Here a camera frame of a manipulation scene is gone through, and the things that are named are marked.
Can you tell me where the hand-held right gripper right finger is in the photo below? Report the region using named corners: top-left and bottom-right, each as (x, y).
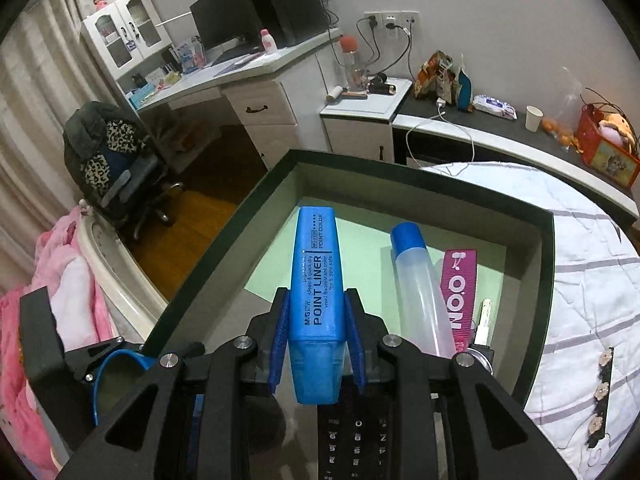
top-left (344, 287), bottom-right (576, 480)

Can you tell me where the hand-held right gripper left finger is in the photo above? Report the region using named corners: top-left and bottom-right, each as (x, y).
top-left (57, 287), bottom-right (291, 480)

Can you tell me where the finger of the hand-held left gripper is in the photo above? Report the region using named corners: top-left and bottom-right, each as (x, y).
top-left (65, 337), bottom-right (126, 383)

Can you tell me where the blue highlighter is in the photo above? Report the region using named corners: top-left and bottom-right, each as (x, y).
top-left (289, 206), bottom-right (347, 406)

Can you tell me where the clear bottle blue cap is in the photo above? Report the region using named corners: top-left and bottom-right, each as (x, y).
top-left (390, 222), bottom-right (457, 358)

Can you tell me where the pink strap keychain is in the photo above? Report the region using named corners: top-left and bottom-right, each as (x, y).
top-left (440, 249), bottom-right (476, 353)

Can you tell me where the dark green cardboard box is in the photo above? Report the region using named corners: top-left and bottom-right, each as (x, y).
top-left (142, 149), bottom-right (556, 480)

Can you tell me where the pink blanket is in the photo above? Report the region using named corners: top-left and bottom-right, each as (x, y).
top-left (0, 205), bottom-right (123, 471)

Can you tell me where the light green paper sheet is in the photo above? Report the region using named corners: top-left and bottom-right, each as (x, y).
top-left (244, 205), bottom-right (506, 321)

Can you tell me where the black office chair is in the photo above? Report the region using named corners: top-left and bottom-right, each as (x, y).
top-left (62, 100), bottom-right (186, 241)

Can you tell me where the white bedside cabinet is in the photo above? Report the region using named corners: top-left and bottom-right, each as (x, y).
top-left (320, 77), bottom-right (413, 163)

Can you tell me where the white striped quilt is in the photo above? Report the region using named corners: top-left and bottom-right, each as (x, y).
top-left (422, 160), bottom-right (640, 480)

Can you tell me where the beige curtain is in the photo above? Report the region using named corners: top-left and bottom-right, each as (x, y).
top-left (0, 0), bottom-right (101, 301)

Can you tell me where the white corner desk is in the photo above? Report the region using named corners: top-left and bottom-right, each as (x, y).
top-left (122, 27), bottom-right (346, 171)

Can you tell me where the black flower strip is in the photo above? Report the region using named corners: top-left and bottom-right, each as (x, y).
top-left (586, 347), bottom-right (616, 448)

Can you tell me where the black white side counter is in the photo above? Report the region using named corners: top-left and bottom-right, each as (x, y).
top-left (392, 92), bottom-right (640, 221)

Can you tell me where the black hair dryer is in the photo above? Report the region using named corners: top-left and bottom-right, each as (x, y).
top-left (367, 74), bottom-right (398, 96)

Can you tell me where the wet wipes pack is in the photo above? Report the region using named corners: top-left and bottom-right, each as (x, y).
top-left (472, 94), bottom-right (518, 121)

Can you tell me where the teal bag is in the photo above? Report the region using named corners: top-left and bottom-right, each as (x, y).
top-left (455, 67), bottom-right (473, 111)

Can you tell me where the orange snack bag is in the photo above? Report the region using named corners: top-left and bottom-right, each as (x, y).
top-left (412, 50), bottom-right (453, 103)

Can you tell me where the clear bottle red cap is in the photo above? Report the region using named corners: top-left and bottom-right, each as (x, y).
top-left (339, 35), bottom-right (366, 93)

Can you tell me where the black keyboard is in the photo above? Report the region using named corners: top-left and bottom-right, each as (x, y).
top-left (212, 47), bottom-right (261, 66)

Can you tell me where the blue white box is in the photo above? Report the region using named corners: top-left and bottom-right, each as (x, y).
top-left (175, 37), bottom-right (206, 73)

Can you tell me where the red gift box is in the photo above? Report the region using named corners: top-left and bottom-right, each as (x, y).
top-left (575, 105), bottom-right (640, 188)

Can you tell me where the white hutch cabinet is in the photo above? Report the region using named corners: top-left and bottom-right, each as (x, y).
top-left (81, 0), bottom-right (173, 81)

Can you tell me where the black computer monitor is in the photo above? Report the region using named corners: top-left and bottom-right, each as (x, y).
top-left (189, 0), bottom-right (258, 53)

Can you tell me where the clear plastic bag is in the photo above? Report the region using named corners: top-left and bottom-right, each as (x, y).
top-left (555, 67), bottom-right (588, 131)

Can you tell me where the black computer tower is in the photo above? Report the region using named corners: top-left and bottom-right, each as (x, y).
top-left (242, 0), bottom-right (328, 46)

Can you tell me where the white curved bed frame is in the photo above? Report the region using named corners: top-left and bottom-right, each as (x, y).
top-left (75, 210), bottom-right (171, 346)

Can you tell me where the white charger cable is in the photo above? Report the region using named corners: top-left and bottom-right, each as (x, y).
top-left (405, 99), bottom-right (476, 166)

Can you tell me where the black power cable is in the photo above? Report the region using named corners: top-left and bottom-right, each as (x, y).
top-left (372, 22), bottom-right (413, 78)
top-left (355, 17), bottom-right (381, 73)

